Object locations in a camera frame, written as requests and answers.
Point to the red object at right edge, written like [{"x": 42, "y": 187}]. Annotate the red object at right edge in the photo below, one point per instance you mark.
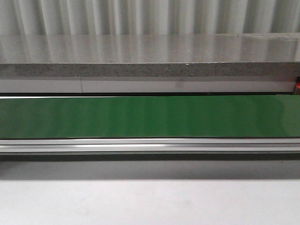
[{"x": 297, "y": 86}]

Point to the white pleated curtain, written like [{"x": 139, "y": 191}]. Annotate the white pleated curtain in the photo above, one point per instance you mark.
[{"x": 155, "y": 17}]

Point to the green conveyor belt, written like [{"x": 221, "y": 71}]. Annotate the green conveyor belt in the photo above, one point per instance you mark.
[{"x": 157, "y": 116}]

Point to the grey stone countertop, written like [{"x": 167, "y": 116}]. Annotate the grey stone countertop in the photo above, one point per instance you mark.
[{"x": 147, "y": 64}]

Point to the aluminium conveyor frame rail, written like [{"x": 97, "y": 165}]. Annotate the aluminium conveyor frame rail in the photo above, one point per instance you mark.
[{"x": 114, "y": 146}]

